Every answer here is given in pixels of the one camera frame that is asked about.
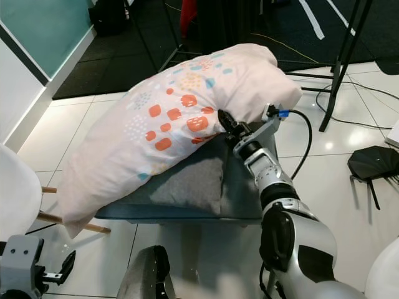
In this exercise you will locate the pale pink patterned pillow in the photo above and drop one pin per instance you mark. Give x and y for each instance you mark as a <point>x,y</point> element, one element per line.
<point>149,152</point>

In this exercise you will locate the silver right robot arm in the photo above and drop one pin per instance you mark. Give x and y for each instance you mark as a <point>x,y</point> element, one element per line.
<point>305,243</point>

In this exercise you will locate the white chair with wooden legs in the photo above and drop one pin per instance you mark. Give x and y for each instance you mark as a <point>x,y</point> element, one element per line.
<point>19,193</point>

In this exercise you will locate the round white chair seat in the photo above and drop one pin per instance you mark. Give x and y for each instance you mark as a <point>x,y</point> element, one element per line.
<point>385,271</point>

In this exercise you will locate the grey blue cushioned stool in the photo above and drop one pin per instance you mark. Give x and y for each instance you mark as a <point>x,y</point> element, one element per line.
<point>193,184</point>

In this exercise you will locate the black robot left leg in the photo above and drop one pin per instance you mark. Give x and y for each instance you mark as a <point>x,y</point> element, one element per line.
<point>146,274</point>

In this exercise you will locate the red garment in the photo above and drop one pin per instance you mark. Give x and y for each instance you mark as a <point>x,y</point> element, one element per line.
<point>187,15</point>

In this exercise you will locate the black tripod stand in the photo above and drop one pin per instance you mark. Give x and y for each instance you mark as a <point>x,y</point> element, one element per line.
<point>346,56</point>

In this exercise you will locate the black flat floor device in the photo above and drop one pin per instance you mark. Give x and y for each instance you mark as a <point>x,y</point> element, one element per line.
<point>374,162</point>

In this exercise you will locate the white box edge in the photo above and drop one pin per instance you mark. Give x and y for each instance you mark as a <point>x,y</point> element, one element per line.
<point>393,134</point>

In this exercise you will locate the black bag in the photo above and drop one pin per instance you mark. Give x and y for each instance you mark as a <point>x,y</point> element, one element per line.
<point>108,17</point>

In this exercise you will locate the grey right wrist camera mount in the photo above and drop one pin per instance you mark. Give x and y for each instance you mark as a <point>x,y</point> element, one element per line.
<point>267,128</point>

